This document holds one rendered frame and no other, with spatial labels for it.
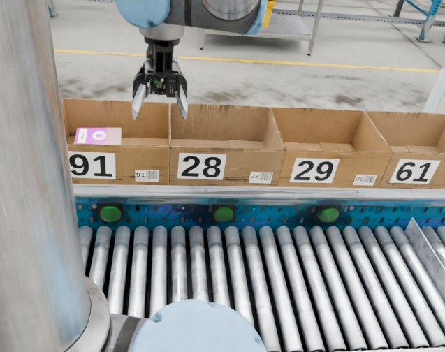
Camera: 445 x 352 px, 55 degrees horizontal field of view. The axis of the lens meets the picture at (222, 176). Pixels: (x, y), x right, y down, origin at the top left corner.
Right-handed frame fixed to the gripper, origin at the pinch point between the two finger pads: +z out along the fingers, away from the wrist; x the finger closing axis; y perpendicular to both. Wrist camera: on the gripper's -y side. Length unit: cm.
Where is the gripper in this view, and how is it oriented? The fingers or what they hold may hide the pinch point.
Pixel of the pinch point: (159, 115)
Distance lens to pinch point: 101.2
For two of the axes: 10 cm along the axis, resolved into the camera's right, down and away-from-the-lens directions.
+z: -1.1, 7.8, 6.2
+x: 9.8, -0.4, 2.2
